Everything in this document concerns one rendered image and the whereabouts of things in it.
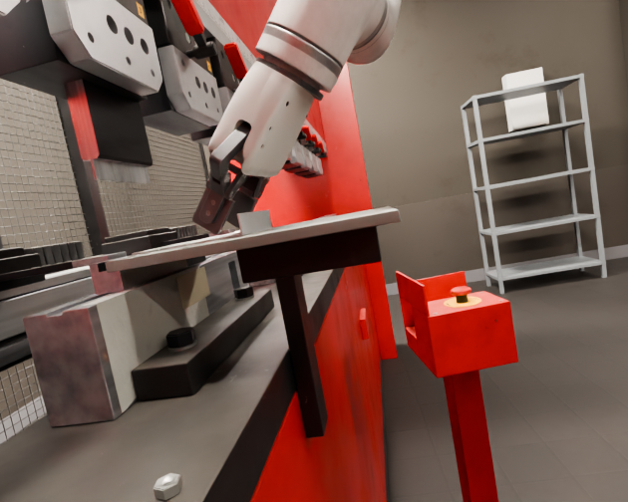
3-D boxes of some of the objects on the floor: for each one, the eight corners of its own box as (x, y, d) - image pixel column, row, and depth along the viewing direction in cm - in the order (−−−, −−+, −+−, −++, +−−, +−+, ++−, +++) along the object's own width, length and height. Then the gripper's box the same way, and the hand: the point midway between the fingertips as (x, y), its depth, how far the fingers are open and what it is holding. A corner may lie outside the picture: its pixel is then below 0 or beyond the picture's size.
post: (163, 505, 161) (37, -35, 142) (152, 506, 161) (24, -31, 142) (169, 496, 166) (48, -27, 147) (158, 497, 166) (36, -23, 147)
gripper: (303, 59, 33) (208, 254, 37) (342, 103, 49) (273, 234, 53) (225, 18, 34) (142, 212, 38) (289, 75, 50) (225, 205, 55)
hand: (225, 211), depth 45 cm, fingers open, 5 cm apart
